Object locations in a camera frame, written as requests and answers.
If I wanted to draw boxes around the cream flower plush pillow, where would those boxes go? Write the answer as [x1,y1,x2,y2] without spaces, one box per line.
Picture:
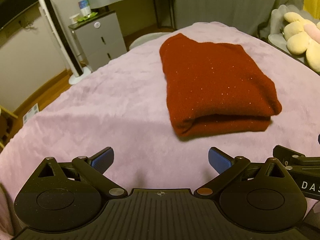
[283,12,320,74]

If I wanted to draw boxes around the white round stool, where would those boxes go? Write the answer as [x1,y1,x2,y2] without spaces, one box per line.
[129,32,170,50]

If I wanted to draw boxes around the grey curtain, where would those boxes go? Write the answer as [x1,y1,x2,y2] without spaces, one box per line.
[175,0,304,39]

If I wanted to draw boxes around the red knit cardigan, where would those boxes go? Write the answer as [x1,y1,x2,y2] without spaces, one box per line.
[159,34,282,138]

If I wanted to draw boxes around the white tower fan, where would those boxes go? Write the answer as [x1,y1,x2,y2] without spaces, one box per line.
[38,0,91,85]

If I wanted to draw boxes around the grey shell-shaped chair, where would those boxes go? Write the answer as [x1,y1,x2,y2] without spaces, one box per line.
[267,4,319,70]

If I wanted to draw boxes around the grey drawer cabinet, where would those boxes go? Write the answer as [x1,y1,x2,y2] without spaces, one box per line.
[68,11,127,72]

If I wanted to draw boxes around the blue white box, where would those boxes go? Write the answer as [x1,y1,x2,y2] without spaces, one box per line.
[78,0,91,17]

